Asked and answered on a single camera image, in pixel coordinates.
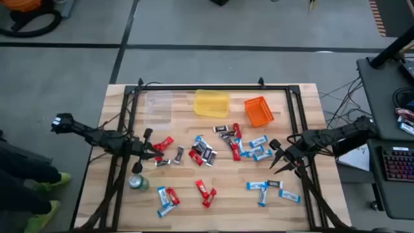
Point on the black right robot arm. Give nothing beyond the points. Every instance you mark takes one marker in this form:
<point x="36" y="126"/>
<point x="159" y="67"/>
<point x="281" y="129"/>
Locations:
<point x="343" y="134"/>

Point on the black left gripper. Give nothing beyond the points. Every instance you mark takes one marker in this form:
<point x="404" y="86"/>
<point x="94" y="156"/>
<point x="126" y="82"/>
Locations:
<point x="140" y="150"/>

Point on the orange shop vacuum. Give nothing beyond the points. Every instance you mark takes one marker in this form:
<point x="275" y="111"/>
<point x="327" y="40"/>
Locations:
<point x="19" y="4"/>

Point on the red KitKat mini bar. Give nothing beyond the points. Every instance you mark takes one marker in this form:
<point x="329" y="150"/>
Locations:
<point x="156" y="147"/>
<point x="236" y="152"/>
<point x="195" y="157"/>
<point x="173" y="195"/>
<point x="237" y="130"/>
<point x="167" y="143"/>
<point x="202" y="189"/>
<point x="209" y="198"/>

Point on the black backlit keyboard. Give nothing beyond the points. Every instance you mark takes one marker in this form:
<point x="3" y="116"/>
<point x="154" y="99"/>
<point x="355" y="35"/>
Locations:
<point x="399" y="163"/>

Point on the blue white candy pack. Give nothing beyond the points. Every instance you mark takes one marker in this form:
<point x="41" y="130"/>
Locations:
<point x="407" y="128"/>
<point x="402" y="120"/>

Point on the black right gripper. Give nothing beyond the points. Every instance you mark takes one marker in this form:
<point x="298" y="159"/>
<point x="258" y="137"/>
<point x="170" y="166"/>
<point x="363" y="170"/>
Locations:
<point x="296" y="150"/>

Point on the dark red candy pack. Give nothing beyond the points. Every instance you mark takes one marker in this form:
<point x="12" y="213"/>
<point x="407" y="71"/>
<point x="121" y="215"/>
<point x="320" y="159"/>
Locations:
<point x="404" y="114"/>

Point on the white paper sheet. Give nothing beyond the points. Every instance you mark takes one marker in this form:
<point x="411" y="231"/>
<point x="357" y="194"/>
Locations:
<point x="355" y="158"/>

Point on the person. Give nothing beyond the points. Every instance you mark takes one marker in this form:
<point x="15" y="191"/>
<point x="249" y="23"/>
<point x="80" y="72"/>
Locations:
<point x="19" y="191"/>

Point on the yellow plastic bin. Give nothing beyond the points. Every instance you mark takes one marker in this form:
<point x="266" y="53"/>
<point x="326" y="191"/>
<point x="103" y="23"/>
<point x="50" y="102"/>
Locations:
<point x="211" y="103"/>

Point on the grey power strip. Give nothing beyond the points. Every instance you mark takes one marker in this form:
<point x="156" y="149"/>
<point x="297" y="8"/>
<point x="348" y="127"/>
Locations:
<point x="67" y="8"/>

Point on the black floor object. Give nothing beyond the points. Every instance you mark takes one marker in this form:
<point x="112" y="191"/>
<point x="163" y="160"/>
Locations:
<point x="220" y="2"/>

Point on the orange plastic basket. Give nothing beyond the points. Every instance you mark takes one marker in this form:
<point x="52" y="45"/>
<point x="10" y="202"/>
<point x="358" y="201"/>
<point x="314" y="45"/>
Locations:
<point x="258" y="111"/>

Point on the blue white mini bar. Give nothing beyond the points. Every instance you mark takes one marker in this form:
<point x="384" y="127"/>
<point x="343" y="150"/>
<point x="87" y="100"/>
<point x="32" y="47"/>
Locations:
<point x="262" y="196"/>
<point x="239" y="145"/>
<point x="262" y="155"/>
<point x="254" y="151"/>
<point x="289" y="196"/>
<point x="256" y="185"/>
<point x="165" y="210"/>
<point x="258" y="141"/>
<point x="163" y="196"/>
<point x="203" y="141"/>

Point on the clear plastic bin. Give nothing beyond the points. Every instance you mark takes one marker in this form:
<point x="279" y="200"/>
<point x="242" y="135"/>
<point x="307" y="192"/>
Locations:
<point x="158" y="110"/>

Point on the black slanted pole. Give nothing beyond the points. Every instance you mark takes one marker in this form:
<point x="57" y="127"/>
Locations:
<point x="388" y="51"/>

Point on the grey keyboard shelf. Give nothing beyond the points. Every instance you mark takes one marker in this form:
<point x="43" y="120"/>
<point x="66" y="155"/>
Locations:
<point x="394" y="197"/>

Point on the pale wooden stick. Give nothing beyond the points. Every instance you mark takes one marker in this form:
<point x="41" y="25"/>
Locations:
<point x="312" y="4"/>

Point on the black laptop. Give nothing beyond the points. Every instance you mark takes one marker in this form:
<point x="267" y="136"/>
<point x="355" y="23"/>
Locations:
<point x="408" y="72"/>

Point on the green soda can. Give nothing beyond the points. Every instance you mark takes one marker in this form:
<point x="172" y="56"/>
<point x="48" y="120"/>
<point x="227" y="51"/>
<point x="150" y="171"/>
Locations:
<point x="137" y="182"/>

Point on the black caster wheel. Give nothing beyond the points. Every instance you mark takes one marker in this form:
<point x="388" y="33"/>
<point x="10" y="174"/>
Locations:
<point x="375" y="205"/>

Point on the grey desk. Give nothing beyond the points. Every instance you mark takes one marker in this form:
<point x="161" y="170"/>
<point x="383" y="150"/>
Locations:
<point x="378" y="97"/>

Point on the dark mat orange striped edge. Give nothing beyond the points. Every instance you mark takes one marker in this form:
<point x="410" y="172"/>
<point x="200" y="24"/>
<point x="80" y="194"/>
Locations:
<point x="398" y="16"/>

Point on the brown Hershey's mini bar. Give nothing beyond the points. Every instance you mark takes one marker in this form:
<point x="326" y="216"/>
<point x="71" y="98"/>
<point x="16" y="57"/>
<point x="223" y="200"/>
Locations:
<point x="199" y="148"/>
<point x="162" y="162"/>
<point x="220" y="128"/>
<point x="207" y="153"/>
<point x="275" y="184"/>
<point x="228" y="133"/>
<point x="229" y="142"/>
<point x="211" y="158"/>
<point x="178" y="154"/>

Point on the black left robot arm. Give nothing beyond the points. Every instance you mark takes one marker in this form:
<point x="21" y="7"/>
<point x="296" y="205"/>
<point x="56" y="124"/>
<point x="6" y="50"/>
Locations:
<point x="97" y="136"/>

